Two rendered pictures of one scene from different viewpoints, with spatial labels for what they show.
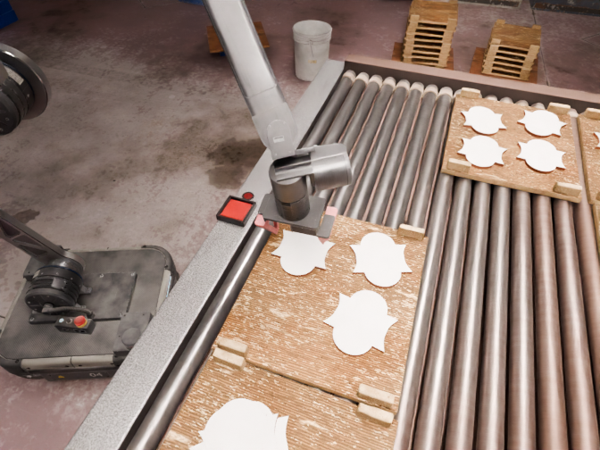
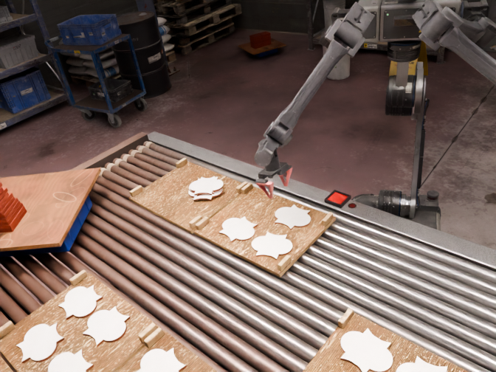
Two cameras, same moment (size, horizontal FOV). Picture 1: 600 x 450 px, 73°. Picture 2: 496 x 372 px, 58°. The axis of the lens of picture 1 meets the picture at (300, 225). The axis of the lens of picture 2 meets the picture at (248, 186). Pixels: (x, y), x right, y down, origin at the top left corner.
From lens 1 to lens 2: 165 cm
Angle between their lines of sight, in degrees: 80
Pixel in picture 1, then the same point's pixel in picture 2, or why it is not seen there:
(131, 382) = (251, 170)
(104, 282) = not seen: hidden behind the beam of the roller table
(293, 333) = (245, 207)
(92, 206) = not seen: outside the picture
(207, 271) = (297, 189)
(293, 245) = (296, 212)
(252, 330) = (253, 196)
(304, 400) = (215, 207)
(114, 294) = not seen: hidden behind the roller
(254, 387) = (228, 195)
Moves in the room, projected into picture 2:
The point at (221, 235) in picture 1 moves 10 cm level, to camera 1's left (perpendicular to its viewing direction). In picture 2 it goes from (321, 194) to (326, 180)
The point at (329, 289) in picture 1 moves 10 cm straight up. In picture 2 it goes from (262, 223) to (259, 201)
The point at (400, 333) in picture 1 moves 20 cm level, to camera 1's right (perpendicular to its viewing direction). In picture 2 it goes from (224, 242) to (201, 282)
